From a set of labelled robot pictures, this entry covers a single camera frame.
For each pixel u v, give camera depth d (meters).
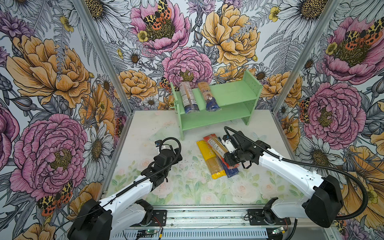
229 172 0.87
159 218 0.73
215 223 0.74
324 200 0.40
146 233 0.71
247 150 0.58
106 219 0.40
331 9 0.72
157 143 0.74
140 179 0.55
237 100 0.95
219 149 0.83
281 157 0.50
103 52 0.88
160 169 0.64
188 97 0.87
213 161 0.92
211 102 0.83
